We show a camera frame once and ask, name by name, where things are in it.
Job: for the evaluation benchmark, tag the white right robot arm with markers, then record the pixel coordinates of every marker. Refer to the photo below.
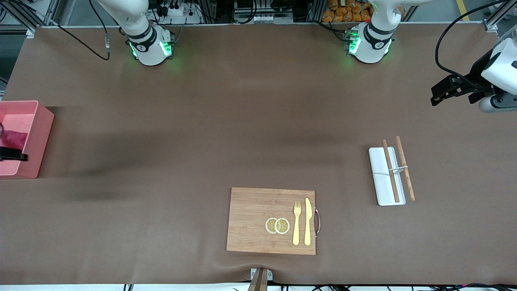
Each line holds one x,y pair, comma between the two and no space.
147,48

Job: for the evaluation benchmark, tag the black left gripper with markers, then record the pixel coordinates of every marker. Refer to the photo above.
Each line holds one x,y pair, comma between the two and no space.
475,76

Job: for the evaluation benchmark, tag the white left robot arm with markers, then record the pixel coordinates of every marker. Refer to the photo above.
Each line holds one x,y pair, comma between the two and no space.
373,44

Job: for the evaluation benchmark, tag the orange packages pile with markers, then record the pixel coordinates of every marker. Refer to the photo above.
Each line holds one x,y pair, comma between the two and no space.
341,12

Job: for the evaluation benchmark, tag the white power strip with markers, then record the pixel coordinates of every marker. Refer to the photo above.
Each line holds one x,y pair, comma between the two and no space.
272,19
177,12

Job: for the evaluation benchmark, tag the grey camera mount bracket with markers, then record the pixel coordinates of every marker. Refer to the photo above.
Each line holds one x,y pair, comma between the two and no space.
260,277

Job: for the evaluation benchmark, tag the red cloth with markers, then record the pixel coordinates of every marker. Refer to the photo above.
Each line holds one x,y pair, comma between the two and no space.
14,139

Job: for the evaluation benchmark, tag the bamboo cutting board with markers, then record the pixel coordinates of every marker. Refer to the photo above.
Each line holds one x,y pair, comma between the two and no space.
250,218

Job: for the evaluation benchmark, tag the lemon slice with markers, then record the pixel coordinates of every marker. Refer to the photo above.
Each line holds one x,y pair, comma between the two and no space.
270,225
282,226

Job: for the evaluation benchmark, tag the white rack tray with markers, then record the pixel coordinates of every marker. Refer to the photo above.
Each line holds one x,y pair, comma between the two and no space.
377,178

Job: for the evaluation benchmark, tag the pink plastic bin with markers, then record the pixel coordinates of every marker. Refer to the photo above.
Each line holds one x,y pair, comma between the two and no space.
40,137

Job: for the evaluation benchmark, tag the yellow plastic fork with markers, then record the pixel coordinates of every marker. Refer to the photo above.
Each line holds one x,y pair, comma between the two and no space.
297,230

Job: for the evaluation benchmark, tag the yellow plastic knife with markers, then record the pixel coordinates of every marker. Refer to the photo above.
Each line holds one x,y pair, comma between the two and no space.
307,222

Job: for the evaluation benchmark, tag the aluminium frame profile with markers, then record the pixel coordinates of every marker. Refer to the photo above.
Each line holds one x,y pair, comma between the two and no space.
44,12
494,24

